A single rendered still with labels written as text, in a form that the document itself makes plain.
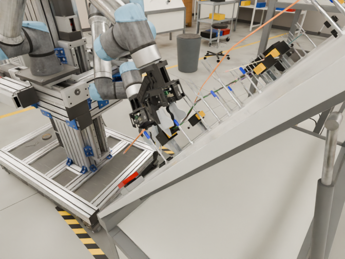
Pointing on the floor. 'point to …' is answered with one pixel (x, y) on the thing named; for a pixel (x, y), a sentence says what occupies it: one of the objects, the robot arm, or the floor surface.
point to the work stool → (218, 40)
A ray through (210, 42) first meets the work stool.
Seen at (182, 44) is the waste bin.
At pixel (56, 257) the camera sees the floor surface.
